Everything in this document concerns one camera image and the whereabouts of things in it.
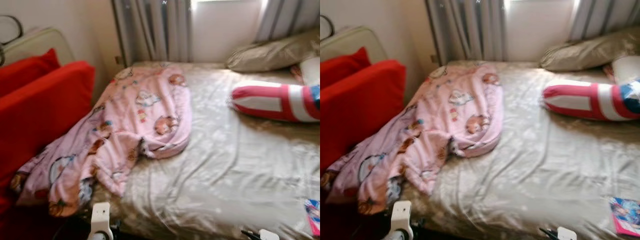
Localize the beige floral bed sheet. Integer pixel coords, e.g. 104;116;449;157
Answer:
90;60;320;240
400;59;640;240

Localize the colourful pink edged book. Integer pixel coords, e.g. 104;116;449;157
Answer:
608;196;640;237
303;198;320;237

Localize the red white striped bolster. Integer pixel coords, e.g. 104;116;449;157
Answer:
229;82;320;124
542;78;640;121

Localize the pink cartoon print blanket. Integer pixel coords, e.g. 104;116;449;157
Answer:
322;63;505;216
10;65;194;219

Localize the olive satin pillow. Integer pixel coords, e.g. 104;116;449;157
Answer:
226;30;320;74
539;27;640;72

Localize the white green quilted mattress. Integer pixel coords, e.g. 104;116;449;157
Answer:
320;25;389;64
0;27;76;66

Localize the grey pleated curtain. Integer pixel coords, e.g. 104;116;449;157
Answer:
111;0;194;64
255;0;320;44
425;0;509;64
570;0;640;42

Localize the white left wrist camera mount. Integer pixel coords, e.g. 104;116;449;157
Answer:
389;200;414;240
89;202;114;240

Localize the black cable loop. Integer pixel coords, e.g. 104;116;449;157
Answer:
0;14;24;47
320;14;335;41

